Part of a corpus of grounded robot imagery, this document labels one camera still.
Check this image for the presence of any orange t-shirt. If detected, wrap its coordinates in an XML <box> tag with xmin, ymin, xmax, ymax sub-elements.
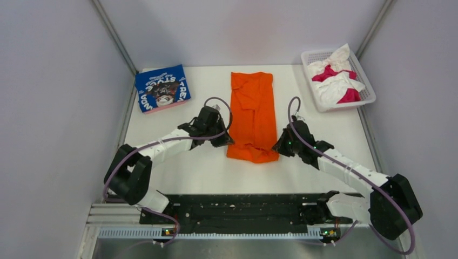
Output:
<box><xmin>226</xmin><ymin>72</ymin><xmax>279</xmax><ymax>163</ymax></box>

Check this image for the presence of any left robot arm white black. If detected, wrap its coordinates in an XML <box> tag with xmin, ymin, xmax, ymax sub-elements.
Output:
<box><xmin>104</xmin><ymin>106</ymin><xmax>235</xmax><ymax>223</ymax></box>

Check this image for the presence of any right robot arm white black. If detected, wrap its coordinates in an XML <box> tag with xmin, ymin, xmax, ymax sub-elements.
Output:
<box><xmin>273</xmin><ymin>116</ymin><xmax>423</xmax><ymax>240</ymax></box>

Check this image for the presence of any folded pink t-shirt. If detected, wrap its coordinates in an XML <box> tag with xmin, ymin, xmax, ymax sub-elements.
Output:
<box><xmin>144</xmin><ymin>100</ymin><xmax>188</xmax><ymax>114</ymax></box>

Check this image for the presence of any folded blue printed t-shirt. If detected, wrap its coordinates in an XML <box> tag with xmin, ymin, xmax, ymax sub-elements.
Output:
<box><xmin>135</xmin><ymin>65</ymin><xmax>191</xmax><ymax>113</ymax></box>

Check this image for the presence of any white and pink crumpled t-shirt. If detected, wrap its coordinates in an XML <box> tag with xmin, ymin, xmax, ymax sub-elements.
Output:
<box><xmin>307</xmin><ymin>44</ymin><xmax>366</xmax><ymax>107</ymax></box>

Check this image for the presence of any white plastic basket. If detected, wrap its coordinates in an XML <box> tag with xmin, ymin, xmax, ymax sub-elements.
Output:
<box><xmin>301</xmin><ymin>44</ymin><xmax>376</xmax><ymax>112</ymax></box>

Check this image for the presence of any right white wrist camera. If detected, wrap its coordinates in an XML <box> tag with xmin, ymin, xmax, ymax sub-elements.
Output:
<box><xmin>292</xmin><ymin>114</ymin><xmax>305</xmax><ymax>121</ymax></box>

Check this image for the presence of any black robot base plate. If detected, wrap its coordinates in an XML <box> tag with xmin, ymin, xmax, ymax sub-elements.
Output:
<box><xmin>136</xmin><ymin>192</ymin><xmax>351</xmax><ymax>234</ymax></box>

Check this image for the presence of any aluminium rail frame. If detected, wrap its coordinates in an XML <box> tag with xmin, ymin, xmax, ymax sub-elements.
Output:
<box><xmin>85</xmin><ymin>202</ymin><xmax>412</xmax><ymax>240</ymax></box>

